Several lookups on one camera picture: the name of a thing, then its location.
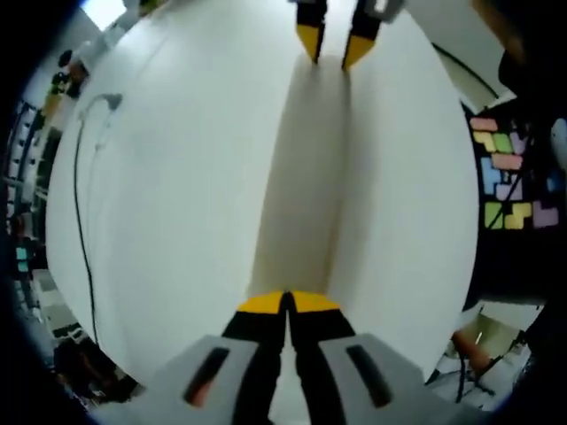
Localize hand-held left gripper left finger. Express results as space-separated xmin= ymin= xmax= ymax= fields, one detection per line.
xmin=101 ymin=290 xmax=289 ymax=425

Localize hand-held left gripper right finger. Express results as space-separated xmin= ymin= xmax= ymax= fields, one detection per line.
xmin=287 ymin=290 xmax=485 ymax=425

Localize beige cutlery case base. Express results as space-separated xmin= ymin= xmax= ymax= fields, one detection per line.
xmin=245 ymin=59 xmax=307 ymax=300

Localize beige cutlery case lid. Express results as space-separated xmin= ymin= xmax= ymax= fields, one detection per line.
xmin=283 ymin=57 xmax=355 ymax=296

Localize light chair black legs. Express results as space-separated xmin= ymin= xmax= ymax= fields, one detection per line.
xmin=436 ymin=305 xmax=548 ymax=404

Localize black patterned shirt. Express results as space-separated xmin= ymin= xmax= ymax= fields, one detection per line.
xmin=458 ymin=43 xmax=567 ymax=311

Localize white chest device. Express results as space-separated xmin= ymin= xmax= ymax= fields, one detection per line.
xmin=548 ymin=115 xmax=567 ymax=172

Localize black power cable with plug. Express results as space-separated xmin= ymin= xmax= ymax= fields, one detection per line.
xmin=72 ymin=91 xmax=124 ymax=351

